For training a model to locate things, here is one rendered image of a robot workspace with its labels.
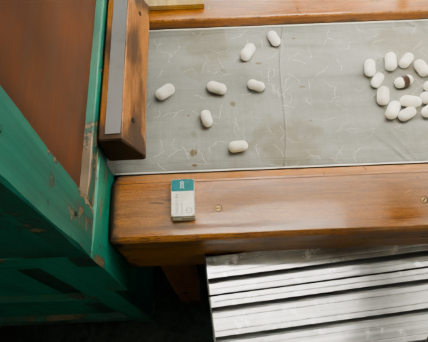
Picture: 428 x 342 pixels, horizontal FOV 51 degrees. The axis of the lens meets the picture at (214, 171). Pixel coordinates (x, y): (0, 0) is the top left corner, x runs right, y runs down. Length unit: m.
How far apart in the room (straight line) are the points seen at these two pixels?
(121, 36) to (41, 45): 0.24
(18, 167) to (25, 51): 0.13
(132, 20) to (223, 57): 0.18
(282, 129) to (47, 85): 0.41
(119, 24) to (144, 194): 0.27
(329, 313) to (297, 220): 0.17
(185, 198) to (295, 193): 0.17
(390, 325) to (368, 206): 0.19
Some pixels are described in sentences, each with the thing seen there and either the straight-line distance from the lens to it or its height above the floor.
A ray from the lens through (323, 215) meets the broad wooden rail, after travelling 0.70.
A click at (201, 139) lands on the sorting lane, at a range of 0.76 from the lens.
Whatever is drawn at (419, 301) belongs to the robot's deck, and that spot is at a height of 0.67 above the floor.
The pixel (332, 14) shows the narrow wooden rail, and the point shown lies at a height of 0.76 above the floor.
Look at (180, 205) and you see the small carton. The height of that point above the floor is 0.79.
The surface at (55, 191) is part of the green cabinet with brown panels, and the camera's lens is 0.48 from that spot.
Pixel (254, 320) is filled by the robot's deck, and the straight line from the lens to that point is 0.75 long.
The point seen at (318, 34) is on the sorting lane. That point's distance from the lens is 0.91.
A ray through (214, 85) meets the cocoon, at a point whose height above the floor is 0.76.
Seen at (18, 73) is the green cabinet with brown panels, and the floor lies 1.08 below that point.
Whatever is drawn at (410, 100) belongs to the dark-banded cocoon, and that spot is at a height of 0.76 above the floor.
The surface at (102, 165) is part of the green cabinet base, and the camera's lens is 0.67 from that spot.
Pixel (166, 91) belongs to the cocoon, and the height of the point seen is 0.76.
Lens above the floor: 1.41
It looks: 66 degrees down
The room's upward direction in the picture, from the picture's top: 2 degrees counter-clockwise
